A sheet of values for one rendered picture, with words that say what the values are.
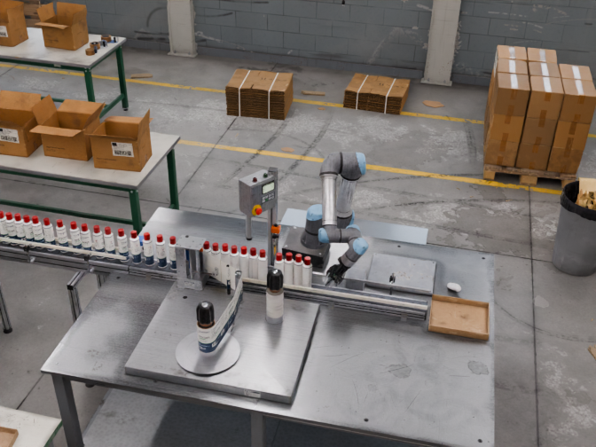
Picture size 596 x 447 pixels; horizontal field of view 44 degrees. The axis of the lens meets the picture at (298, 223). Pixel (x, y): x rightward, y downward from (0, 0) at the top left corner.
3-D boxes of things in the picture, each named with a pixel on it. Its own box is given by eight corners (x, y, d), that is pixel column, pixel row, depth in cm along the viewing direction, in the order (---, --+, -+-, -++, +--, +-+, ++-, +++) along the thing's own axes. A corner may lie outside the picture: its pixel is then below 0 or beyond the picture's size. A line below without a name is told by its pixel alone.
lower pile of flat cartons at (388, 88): (341, 107, 802) (342, 89, 790) (353, 89, 845) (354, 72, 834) (400, 116, 787) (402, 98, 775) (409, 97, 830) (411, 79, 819)
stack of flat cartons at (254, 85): (225, 115, 780) (223, 87, 762) (237, 95, 825) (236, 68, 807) (285, 121, 772) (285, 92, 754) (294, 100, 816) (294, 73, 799)
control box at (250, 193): (239, 210, 381) (238, 179, 371) (263, 199, 391) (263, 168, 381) (251, 218, 375) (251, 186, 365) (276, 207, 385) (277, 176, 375)
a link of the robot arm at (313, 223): (303, 221, 423) (306, 201, 415) (326, 222, 424) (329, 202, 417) (306, 233, 413) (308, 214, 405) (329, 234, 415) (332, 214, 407)
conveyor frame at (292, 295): (128, 273, 409) (127, 267, 406) (136, 262, 418) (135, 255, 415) (425, 320, 381) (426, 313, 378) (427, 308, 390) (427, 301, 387)
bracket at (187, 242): (174, 247, 379) (174, 246, 378) (182, 235, 388) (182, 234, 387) (199, 251, 376) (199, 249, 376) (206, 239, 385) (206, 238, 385)
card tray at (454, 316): (427, 331, 374) (428, 325, 372) (431, 299, 396) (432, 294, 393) (488, 341, 369) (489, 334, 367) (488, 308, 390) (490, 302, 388)
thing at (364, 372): (40, 372, 347) (40, 370, 346) (159, 209, 470) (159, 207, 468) (493, 458, 311) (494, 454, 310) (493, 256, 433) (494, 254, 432)
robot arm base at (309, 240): (298, 247, 419) (300, 232, 413) (302, 231, 431) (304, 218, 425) (324, 251, 417) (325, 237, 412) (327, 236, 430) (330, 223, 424)
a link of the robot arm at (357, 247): (368, 239, 372) (371, 250, 366) (356, 252, 378) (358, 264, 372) (355, 233, 369) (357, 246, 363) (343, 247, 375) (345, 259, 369)
